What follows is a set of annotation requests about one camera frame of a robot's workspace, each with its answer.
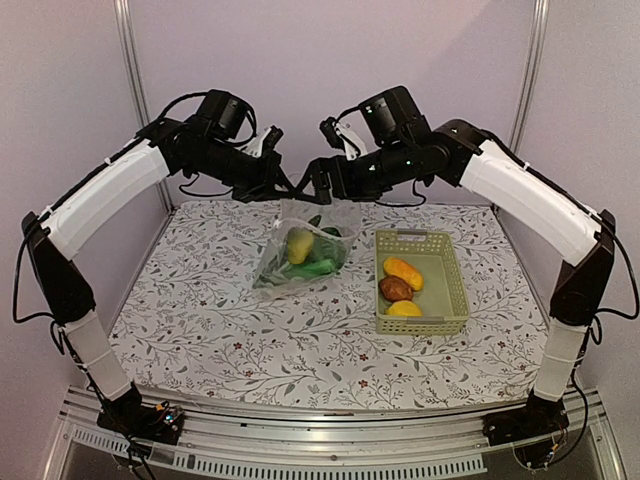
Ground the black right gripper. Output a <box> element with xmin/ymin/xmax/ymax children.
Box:
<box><xmin>293</xmin><ymin>138</ymin><xmax>417</xmax><ymax>204</ymax></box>

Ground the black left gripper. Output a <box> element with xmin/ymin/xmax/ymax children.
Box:
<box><xmin>189</xmin><ymin>136</ymin><xmax>295</xmax><ymax>203</ymax></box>

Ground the green yellow toy avocado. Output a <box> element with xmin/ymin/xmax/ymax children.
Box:
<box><xmin>287</xmin><ymin>227</ymin><xmax>315</xmax><ymax>265</ymax></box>

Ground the clear pink zip top bag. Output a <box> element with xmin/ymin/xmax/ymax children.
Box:
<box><xmin>252</xmin><ymin>200</ymin><xmax>362</xmax><ymax>297</ymax></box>

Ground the green white toy bok choy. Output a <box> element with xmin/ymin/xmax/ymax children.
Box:
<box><xmin>305</xmin><ymin>226</ymin><xmax>347</xmax><ymax>268</ymax></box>

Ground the green toy cucumber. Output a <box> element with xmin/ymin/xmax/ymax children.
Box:
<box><xmin>253</xmin><ymin>257</ymin><xmax>338</xmax><ymax>288</ymax></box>

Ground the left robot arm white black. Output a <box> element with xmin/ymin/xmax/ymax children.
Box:
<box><xmin>19</xmin><ymin>89</ymin><xmax>293</xmax><ymax>434</ymax></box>

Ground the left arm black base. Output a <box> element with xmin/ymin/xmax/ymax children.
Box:
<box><xmin>97</xmin><ymin>384</ymin><xmax>185</xmax><ymax>445</ymax></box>

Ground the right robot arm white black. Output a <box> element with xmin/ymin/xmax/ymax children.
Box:
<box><xmin>296</xmin><ymin>86</ymin><xmax>616</xmax><ymax>436</ymax></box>

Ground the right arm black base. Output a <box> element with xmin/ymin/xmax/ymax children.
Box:
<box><xmin>482</xmin><ymin>393</ymin><xmax>569</xmax><ymax>470</ymax></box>

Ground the orange yellow toy mango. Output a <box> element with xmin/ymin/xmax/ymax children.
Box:
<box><xmin>383</xmin><ymin>257</ymin><xmax>424</xmax><ymax>291</ymax></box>

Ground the brown toy potato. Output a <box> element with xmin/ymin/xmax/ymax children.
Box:
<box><xmin>378</xmin><ymin>275</ymin><xmax>414</xmax><ymax>302</ymax></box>

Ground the yellow toy lemon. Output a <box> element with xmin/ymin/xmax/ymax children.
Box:
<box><xmin>385</xmin><ymin>300</ymin><xmax>423</xmax><ymax>317</ymax></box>

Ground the floral patterned table mat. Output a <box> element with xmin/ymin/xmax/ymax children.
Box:
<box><xmin>110</xmin><ymin>201</ymin><xmax>547</xmax><ymax>410</ymax></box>

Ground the beige perforated plastic basket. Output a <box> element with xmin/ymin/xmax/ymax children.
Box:
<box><xmin>374</xmin><ymin>229</ymin><xmax>470</xmax><ymax>336</ymax></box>

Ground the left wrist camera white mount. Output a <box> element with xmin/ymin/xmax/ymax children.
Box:
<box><xmin>241</xmin><ymin>125</ymin><xmax>284</xmax><ymax>158</ymax></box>

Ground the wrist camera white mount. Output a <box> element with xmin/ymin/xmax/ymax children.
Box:
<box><xmin>319</xmin><ymin>117</ymin><xmax>368</xmax><ymax>161</ymax></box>
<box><xmin>241</xmin><ymin>125</ymin><xmax>284</xmax><ymax>158</ymax></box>

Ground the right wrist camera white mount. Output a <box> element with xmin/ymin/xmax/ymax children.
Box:
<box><xmin>319</xmin><ymin>117</ymin><xmax>368</xmax><ymax>161</ymax></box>

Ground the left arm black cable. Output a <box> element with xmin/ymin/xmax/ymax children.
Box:
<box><xmin>154</xmin><ymin>89</ymin><xmax>211</xmax><ymax>126</ymax></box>

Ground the left aluminium frame post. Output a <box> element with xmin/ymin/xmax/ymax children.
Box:
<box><xmin>112</xmin><ymin>0</ymin><xmax>174</xmax><ymax>211</ymax></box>

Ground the aluminium frame post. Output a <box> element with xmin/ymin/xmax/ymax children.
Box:
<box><xmin>509</xmin><ymin>0</ymin><xmax>550</xmax><ymax>153</ymax></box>
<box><xmin>112</xmin><ymin>0</ymin><xmax>174</xmax><ymax>211</ymax></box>

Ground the right aluminium frame post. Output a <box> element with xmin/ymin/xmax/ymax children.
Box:
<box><xmin>509</xmin><ymin>0</ymin><xmax>550</xmax><ymax>153</ymax></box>

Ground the front aluminium rail frame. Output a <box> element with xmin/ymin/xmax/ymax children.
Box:
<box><xmin>43</xmin><ymin>387</ymin><xmax>630</xmax><ymax>479</ymax></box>

